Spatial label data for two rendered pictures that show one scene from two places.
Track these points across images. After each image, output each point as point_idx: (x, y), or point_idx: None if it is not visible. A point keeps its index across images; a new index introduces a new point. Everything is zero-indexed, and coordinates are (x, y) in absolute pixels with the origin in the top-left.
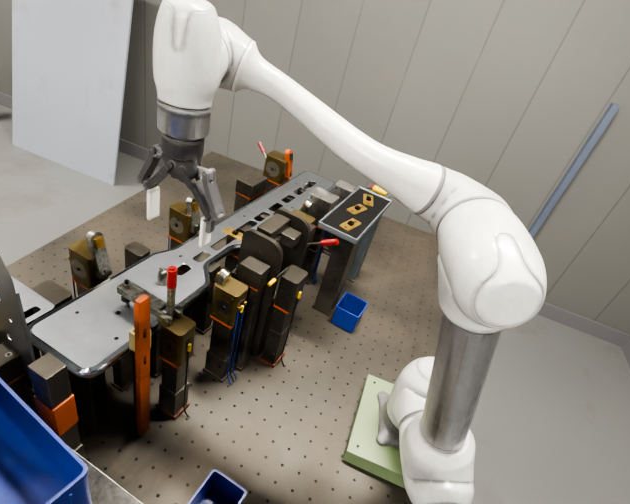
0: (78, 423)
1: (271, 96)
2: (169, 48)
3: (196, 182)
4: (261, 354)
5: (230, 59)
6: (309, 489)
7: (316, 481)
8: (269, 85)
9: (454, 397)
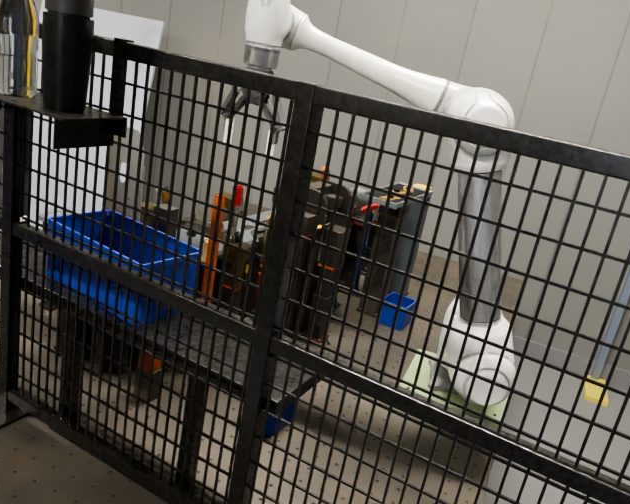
0: (137, 356)
1: (319, 50)
2: (259, 4)
3: (266, 104)
4: (305, 332)
5: (292, 23)
6: (360, 417)
7: (367, 413)
8: (318, 41)
9: (476, 250)
